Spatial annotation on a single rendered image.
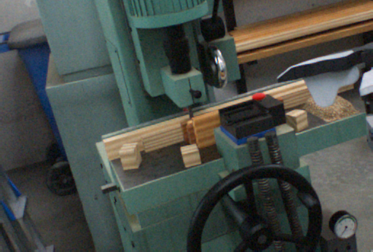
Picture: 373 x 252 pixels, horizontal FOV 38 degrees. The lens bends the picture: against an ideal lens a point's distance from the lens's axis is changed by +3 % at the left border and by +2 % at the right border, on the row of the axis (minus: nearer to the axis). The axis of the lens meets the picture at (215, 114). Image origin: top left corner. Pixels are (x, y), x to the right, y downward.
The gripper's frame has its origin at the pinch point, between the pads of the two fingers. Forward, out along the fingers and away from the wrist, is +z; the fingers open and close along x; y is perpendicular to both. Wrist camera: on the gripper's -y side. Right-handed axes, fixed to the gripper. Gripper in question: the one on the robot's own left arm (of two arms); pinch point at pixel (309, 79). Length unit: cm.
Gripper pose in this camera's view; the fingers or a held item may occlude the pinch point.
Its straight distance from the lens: 57.4
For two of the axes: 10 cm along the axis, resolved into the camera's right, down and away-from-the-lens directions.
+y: 2.3, 9.4, 2.4
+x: -4.0, -1.4, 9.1
